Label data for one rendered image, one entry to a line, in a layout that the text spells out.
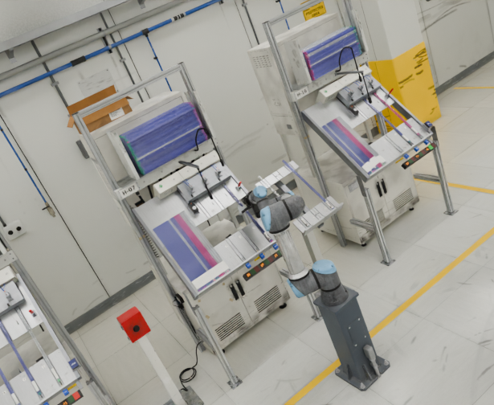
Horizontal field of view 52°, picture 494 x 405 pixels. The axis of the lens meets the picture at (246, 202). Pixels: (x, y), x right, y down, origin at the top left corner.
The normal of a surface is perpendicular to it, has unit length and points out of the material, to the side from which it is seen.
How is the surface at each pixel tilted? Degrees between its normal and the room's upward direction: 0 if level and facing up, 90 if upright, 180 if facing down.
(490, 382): 0
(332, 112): 45
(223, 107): 90
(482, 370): 0
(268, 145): 90
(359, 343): 90
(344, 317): 90
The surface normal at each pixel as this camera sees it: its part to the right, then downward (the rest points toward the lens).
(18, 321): 0.11, -0.45
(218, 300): 0.50, 0.18
